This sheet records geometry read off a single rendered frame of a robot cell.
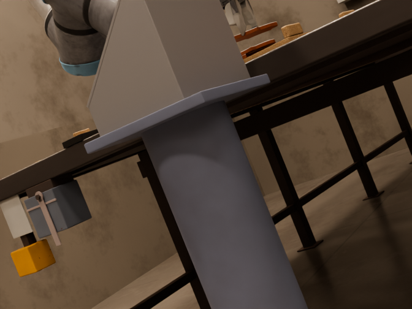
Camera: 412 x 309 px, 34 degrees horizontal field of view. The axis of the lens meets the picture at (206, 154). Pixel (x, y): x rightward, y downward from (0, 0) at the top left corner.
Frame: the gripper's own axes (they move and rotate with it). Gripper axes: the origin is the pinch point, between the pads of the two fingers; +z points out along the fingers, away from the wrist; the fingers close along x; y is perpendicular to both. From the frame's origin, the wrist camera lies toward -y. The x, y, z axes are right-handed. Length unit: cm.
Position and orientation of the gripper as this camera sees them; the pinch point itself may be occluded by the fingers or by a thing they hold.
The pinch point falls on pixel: (251, 30)
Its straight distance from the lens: 175.1
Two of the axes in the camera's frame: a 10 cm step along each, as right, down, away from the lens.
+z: 3.8, 9.3, 0.2
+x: -3.8, 1.8, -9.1
